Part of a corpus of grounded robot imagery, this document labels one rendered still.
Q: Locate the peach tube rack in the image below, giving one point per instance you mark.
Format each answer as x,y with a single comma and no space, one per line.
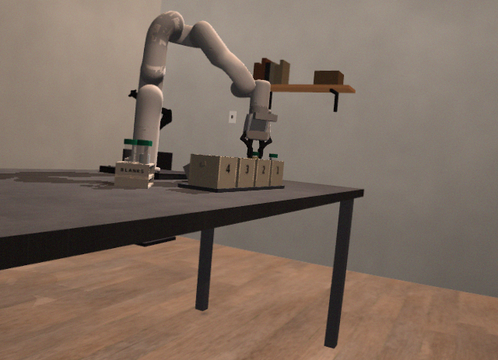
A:
134,174

